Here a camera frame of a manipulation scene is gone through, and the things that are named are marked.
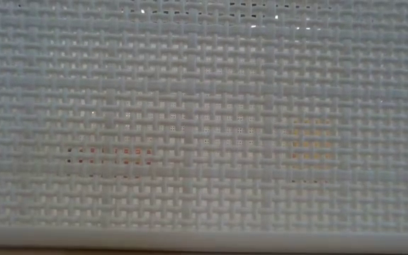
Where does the white woven plastic basket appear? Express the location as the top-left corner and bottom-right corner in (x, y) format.
(0, 0), (408, 249)

